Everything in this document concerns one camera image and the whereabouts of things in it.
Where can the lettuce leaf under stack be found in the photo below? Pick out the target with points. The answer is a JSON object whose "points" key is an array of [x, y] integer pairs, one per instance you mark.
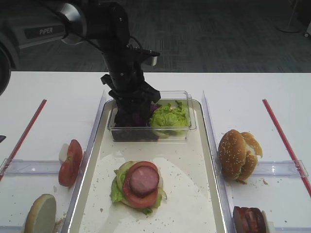
{"points": [[117, 194]]}

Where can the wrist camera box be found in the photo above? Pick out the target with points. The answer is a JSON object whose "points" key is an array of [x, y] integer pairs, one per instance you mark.
{"points": [[148, 57]]}

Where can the shredded purple cabbage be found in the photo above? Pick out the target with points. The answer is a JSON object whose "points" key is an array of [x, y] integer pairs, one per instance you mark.
{"points": [[133, 133]]}

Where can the sesame bun front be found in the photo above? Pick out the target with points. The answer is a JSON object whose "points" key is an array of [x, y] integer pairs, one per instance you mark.
{"points": [[232, 154]]}

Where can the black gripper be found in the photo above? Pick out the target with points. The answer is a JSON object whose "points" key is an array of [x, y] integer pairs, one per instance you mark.
{"points": [[126, 89]]}

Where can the clear holder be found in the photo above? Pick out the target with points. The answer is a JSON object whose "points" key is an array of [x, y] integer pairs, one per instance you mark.
{"points": [[290, 169], [19, 167], [271, 228]]}

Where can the green lettuce in box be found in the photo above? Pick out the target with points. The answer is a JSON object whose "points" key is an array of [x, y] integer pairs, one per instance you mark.
{"points": [[164, 116]]}

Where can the black object at edge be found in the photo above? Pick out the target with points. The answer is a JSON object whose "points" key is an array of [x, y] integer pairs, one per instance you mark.
{"points": [[2, 138]]}

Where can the ham slice on stack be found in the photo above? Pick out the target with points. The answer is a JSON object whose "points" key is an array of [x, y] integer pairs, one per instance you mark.
{"points": [[143, 181]]}

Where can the upright bottom bun slice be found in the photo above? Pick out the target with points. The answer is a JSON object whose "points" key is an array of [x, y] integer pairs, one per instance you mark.
{"points": [[41, 217]]}

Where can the left red strip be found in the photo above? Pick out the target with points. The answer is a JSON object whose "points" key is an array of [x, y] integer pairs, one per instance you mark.
{"points": [[24, 136]]}

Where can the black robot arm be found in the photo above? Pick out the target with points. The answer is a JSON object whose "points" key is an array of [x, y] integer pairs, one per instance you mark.
{"points": [[105, 26]]}

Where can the clear plastic salad box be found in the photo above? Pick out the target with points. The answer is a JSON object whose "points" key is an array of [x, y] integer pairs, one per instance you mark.
{"points": [[166, 97]]}

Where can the lower right clear holder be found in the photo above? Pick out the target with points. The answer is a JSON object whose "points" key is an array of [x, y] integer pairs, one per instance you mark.
{"points": [[271, 228]]}

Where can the upper right clear holder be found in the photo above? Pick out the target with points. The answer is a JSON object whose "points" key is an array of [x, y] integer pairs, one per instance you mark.
{"points": [[290, 169]]}

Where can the sliced meat patties row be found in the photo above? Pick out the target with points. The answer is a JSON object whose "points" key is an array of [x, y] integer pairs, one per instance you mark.
{"points": [[249, 220]]}

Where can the tomato slice on stack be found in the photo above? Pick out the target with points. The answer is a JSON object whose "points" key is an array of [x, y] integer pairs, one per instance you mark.
{"points": [[136, 201]]}

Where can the upright tomato slices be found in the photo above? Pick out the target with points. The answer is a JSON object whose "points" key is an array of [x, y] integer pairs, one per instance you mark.
{"points": [[69, 169]]}

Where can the upper left clear holder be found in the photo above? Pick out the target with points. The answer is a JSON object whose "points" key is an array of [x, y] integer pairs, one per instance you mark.
{"points": [[19, 167]]}

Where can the white metal tray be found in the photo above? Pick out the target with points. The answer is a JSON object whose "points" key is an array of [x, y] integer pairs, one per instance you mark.
{"points": [[192, 205]]}

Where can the red strip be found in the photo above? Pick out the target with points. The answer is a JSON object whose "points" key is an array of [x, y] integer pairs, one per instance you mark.
{"points": [[24, 136], [286, 140]]}

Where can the sesame bun rear torn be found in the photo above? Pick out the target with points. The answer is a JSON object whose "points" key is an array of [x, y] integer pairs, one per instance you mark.
{"points": [[253, 151]]}

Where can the floor stand base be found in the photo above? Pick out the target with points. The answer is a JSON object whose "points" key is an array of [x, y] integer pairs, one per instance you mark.
{"points": [[289, 26]]}

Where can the right red strip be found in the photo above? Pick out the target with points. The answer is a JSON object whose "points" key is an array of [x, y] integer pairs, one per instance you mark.
{"points": [[286, 140]]}

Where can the left clear divider rail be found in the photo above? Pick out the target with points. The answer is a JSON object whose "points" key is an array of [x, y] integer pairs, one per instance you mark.
{"points": [[74, 215]]}

